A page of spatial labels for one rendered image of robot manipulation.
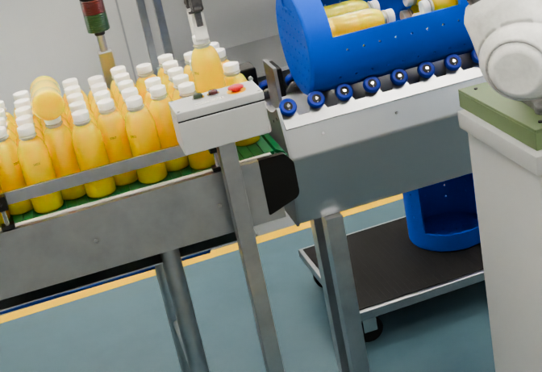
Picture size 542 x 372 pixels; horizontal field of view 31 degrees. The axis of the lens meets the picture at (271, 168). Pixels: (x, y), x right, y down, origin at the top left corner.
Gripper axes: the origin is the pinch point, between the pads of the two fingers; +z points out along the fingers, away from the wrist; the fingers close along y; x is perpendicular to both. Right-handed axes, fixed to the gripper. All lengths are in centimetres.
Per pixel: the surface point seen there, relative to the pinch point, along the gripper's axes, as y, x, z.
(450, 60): 3, -62, 26
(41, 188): -8, 44, 26
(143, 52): 335, -15, 89
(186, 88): -5.4, 6.6, 12.6
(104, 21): 46.2, 18.1, 4.0
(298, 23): 3.6, -24.8, 6.8
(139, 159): -8.0, 21.2, 25.5
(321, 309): 63, -30, 123
